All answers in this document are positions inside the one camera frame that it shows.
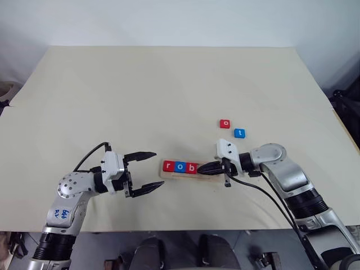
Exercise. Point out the blue letter o block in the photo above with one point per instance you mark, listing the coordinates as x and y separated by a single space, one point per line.
179 166

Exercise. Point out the red letter b block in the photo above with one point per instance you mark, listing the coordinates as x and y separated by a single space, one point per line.
191 167

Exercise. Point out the black equipment beside table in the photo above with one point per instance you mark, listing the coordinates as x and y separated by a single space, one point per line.
347 112

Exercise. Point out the red letter r block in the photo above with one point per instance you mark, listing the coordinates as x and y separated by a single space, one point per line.
168 166

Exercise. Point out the wooden letter tray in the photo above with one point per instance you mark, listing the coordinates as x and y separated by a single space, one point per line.
194 175

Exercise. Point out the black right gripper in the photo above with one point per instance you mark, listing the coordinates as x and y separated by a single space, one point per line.
228 170

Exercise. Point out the beige wooden object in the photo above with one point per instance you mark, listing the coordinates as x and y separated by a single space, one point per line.
8 91

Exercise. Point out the red letter o block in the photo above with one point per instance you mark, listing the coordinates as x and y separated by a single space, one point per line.
225 124

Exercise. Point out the reddish brown floor object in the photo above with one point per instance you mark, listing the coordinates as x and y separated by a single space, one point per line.
116 263

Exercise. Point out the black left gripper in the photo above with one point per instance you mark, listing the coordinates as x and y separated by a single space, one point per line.
128 180

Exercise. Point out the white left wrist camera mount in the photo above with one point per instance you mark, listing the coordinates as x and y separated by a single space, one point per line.
112 164

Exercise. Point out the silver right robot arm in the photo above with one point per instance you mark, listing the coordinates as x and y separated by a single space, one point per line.
295 180

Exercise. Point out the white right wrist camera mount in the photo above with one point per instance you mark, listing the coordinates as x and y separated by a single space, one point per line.
228 152

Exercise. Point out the black frame under table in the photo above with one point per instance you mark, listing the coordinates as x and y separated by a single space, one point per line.
18 244

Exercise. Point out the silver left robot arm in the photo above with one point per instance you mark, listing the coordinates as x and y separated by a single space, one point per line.
67 197

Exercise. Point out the dark metal floor object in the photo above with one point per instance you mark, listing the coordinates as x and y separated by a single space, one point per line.
264 258

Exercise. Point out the blue letter t block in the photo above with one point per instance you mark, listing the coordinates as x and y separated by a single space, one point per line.
239 133

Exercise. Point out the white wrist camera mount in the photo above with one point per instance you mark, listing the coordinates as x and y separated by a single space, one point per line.
112 164
228 152

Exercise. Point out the dark rounded shape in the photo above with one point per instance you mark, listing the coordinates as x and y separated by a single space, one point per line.
218 251
149 253

